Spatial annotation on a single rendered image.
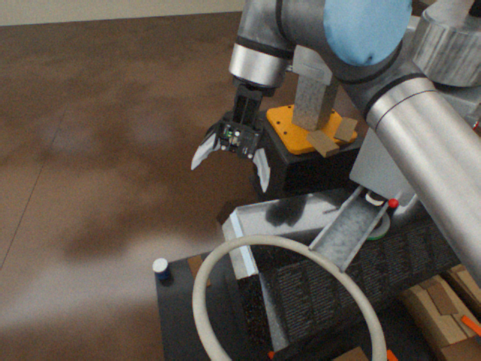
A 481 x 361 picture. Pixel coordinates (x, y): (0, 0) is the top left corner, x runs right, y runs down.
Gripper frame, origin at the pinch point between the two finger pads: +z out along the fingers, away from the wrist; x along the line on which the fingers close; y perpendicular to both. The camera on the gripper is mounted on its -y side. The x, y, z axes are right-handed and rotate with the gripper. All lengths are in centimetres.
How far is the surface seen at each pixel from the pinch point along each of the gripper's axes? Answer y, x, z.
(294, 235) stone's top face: -54, 32, 47
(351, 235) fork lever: -33, 44, 25
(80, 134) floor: -220, -188, 125
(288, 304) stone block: -33, 36, 67
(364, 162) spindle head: -47, 41, 3
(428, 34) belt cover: -31, 34, -36
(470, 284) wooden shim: -107, 168, 81
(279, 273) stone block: -38, 29, 56
